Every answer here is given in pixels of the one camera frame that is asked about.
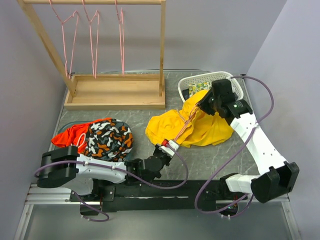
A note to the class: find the white perforated plastic basket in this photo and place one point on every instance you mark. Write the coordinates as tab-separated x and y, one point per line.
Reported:
210	77

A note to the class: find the camouflage print shorts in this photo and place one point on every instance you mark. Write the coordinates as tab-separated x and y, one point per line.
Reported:
109	140

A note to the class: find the orange shorts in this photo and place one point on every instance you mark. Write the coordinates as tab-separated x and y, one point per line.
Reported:
74	136

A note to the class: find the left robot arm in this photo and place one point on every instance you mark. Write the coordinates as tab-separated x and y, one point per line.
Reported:
65	167

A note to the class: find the lemon print cloth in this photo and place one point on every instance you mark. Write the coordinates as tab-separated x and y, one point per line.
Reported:
194	88

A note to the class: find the yellow shorts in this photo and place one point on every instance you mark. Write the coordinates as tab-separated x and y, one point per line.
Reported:
204	129

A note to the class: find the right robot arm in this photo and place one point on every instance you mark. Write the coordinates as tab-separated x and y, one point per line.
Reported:
276	176

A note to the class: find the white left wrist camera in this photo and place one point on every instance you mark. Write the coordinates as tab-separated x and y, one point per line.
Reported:
168	145

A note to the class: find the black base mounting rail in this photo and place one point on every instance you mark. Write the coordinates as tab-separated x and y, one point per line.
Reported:
110	197

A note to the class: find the wooden hanger rack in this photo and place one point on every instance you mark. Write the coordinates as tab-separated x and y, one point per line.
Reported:
104	91

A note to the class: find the dark navy folded cloth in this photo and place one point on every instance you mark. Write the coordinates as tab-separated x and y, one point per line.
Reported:
185	94

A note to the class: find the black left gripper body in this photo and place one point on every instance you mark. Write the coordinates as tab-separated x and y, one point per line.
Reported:
165	159

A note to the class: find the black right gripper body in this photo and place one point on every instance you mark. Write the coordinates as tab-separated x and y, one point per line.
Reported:
209	104

